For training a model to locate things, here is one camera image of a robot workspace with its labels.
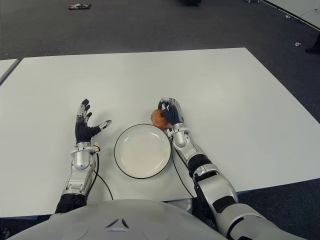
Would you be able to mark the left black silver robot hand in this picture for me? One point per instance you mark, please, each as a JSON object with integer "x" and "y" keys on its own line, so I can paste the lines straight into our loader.
{"x": 83, "y": 132}

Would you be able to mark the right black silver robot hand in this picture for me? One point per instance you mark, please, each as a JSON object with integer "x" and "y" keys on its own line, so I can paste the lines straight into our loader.
{"x": 173, "y": 113}

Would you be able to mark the red-brown apple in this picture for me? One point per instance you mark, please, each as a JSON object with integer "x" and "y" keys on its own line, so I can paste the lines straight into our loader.
{"x": 158, "y": 118}

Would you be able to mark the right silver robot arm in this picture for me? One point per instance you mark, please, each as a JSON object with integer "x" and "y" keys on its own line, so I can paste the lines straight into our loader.
{"x": 215, "y": 185}

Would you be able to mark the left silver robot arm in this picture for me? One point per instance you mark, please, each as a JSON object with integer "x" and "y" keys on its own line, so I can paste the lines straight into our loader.
{"x": 81, "y": 160}

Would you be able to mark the white plate with black rim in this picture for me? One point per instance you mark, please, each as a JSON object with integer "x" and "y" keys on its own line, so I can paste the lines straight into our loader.
{"x": 143, "y": 151}

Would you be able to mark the neighbouring white table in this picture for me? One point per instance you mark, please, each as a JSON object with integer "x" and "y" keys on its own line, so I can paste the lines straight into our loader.
{"x": 6, "y": 68}

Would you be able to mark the grey robot torso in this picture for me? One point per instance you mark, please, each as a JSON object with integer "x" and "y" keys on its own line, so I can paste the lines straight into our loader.
{"x": 132, "y": 220}

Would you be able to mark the dark flat object on floor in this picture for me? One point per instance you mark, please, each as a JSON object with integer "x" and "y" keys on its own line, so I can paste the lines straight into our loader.
{"x": 80, "y": 6}

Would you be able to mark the dark shoe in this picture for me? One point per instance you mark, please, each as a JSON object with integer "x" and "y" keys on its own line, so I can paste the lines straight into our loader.
{"x": 313, "y": 50}

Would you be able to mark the white table with dark edge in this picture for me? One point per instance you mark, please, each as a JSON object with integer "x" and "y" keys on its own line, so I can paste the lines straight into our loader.
{"x": 300, "y": 10}

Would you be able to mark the small right wrist camera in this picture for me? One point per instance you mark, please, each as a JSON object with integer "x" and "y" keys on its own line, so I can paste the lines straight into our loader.
{"x": 170, "y": 132}

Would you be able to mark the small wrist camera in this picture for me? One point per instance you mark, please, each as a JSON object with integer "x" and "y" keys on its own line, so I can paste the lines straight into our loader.
{"x": 170, "y": 132}
{"x": 96, "y": 147}

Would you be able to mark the small left wrist camera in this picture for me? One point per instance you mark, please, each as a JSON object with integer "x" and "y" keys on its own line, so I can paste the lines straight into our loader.
{"x": 96, "y": 147}

